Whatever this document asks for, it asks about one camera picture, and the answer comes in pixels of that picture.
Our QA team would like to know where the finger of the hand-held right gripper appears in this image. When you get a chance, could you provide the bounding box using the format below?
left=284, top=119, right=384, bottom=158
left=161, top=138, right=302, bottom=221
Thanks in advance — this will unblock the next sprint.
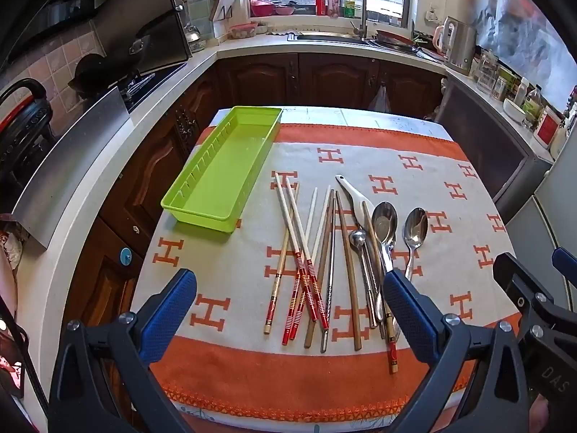
left=493, top=252, right=549, bottom=315
left=554, top=247, right=577, bottom=288

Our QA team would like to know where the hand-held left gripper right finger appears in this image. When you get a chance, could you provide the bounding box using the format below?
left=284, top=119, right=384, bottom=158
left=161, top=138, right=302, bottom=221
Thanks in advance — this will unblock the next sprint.
left=382, top=268, right=548, bottom=433

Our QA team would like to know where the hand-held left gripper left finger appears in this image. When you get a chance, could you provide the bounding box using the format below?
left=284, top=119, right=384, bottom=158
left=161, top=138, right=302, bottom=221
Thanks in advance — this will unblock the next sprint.
left=47, top=268, right=199, bottom=433

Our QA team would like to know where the steel spoon ornate handle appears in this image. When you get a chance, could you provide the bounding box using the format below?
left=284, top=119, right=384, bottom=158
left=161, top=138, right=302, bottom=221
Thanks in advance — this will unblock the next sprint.
left=402, top=207, right=429, bottom=280

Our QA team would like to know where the small steel spoon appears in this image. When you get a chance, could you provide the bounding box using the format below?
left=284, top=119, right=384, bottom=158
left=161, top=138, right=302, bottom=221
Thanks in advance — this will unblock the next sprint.
left=349, top=229, right=379, bottom=329

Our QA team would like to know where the steel spoon wide handle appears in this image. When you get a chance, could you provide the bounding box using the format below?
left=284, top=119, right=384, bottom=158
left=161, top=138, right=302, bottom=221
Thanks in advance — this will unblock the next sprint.
left=370, top=201, right=400, bottom=325

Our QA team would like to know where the green plastic utensil tray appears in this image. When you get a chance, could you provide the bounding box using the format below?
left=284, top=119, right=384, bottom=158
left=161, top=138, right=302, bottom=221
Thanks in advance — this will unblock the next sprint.
left=161, top=106, right=284, bottom=234

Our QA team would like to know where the orange white printed blanket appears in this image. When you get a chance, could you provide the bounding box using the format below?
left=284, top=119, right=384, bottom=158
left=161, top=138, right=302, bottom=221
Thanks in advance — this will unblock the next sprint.
left=131, top=108, right=530, bottom=416

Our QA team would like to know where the white ceramic spoon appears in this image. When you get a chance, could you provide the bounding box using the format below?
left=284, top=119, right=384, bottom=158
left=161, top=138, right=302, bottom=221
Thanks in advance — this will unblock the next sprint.
left=334, top=174, right=375, bottom=231

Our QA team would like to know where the stainless steel cabinet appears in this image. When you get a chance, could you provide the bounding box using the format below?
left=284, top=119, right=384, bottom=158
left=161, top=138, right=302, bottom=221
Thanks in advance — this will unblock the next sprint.
left=435, top=76, right=555, bottom=222

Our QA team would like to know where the red labelled container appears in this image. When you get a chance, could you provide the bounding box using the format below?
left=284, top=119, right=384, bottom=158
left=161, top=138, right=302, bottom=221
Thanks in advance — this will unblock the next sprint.
left=536, top=106, right=562, bottom=147

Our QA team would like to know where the white bowl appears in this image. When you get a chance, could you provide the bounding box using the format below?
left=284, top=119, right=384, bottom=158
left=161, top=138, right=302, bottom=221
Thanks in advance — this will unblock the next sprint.
left=502, top=98, right=527, bottom=122

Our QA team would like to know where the steel splash guard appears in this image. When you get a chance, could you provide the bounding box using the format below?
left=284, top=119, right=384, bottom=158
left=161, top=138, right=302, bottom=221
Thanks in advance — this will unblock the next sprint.
left=11, top=87, right=136, bottom=251

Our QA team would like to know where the row of seasoning jars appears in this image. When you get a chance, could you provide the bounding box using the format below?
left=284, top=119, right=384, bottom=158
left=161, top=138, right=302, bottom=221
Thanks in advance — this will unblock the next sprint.
left=471, top=45, right=577, bottom=154

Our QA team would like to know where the hanging plastic bag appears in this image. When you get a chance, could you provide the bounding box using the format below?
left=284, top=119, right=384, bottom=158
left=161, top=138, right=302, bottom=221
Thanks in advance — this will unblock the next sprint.
left=367, top=83, right=391, bottom=113

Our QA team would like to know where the black gas stove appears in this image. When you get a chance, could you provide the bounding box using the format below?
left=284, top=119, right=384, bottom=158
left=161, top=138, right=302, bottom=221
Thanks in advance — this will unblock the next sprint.
left=119, top=61, right=188, bottom=113

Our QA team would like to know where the black pressure cooker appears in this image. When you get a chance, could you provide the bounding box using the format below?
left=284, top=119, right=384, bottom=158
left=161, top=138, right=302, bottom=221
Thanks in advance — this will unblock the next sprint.
left=0, top=79, right=57, bottom=185

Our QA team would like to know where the steel pot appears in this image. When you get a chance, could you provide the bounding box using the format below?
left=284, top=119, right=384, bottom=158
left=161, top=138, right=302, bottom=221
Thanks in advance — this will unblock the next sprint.
left=445, top=22, right=477, bottom=76

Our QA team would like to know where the white pink electric kettle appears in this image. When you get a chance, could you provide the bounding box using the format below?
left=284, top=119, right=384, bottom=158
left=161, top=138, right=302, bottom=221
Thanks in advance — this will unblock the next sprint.
left=433, top=16, right=461, bottom=55

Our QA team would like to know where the black wok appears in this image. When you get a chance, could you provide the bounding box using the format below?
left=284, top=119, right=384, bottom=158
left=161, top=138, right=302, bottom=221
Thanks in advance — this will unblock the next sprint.
left=67, top=52, right=140, bottom=100

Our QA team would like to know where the red plate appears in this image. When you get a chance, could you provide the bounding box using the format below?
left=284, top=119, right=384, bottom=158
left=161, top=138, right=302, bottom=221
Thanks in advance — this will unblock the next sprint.
left=375, top=29, right=420, bottom=50

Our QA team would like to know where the steel kettle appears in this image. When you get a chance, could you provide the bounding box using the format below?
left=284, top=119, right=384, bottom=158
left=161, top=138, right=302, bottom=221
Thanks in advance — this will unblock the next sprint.
left=182, top=22, right=208, bottom=54

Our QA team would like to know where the black range hood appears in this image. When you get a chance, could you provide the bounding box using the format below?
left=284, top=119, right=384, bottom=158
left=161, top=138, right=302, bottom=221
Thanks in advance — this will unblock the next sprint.
left=4, top=0, right=194, bottom=77

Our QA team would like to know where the steel sink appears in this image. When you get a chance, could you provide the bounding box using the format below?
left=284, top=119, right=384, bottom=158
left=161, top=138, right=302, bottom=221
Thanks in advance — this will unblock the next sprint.
left=287, top=31, right=375, bottom=46

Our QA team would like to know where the steel faucet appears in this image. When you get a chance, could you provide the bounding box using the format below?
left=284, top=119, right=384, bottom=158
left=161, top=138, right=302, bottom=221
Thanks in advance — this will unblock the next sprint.
left=346, top=0, right=370, bottom=39

